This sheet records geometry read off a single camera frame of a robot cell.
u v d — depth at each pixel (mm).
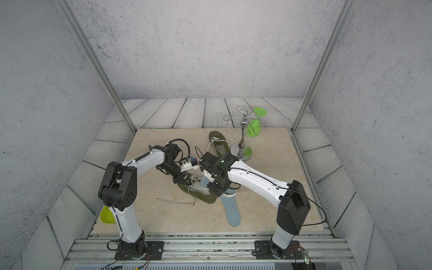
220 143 1060
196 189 902
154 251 729
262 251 726
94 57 849
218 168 546
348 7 697
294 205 423
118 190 508
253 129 827
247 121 866
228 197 688
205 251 742
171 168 791
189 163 826
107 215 831
